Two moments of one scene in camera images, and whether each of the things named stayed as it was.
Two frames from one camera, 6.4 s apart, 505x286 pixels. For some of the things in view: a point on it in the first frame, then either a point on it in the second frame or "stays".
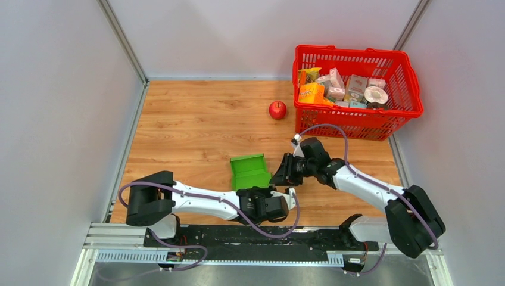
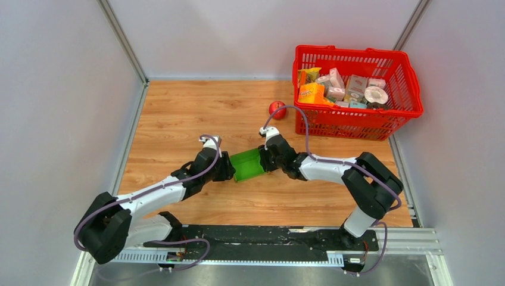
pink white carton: x=336 y=78 stays
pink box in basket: x=335 y=93 stays
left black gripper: x=267 y=190 -> x=227 y=169
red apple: x=277 y=109 stays
